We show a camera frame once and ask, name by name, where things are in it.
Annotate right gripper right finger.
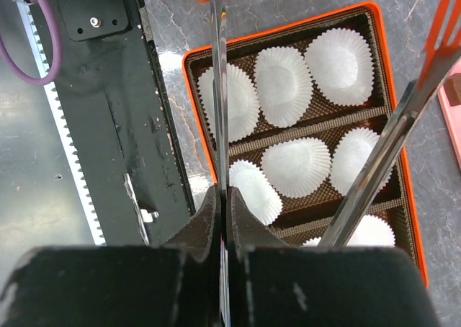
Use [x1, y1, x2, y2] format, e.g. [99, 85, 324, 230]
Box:
[227, 187, 288, 261]

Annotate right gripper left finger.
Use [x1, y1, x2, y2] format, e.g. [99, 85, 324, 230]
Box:
[169, 184, 220, 262]

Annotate metal tongs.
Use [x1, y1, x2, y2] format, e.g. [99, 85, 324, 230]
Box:
[208, 0, 461, 327]

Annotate orange chocolate box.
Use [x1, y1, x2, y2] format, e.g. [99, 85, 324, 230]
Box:
[182, 1, 430, 289]

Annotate white paper cup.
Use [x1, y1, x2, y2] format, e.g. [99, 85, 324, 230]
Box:
[304, 28, 374, 106]
[198, 63, 259, 143]
[347, 215, 395, 247]
[330, 127, 380, 196]
[229, 160, 283, 226]
[261, 138, 331, 198]
[254, 46, 313, 127]

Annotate pink tray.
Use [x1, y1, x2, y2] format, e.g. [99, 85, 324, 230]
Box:
[439, 61, 460, 120]

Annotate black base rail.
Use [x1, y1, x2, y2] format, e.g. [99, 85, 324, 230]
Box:
[52, 0, 194, 246]

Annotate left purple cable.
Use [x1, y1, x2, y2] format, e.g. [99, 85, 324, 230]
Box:
[0, 0, 64, 86]

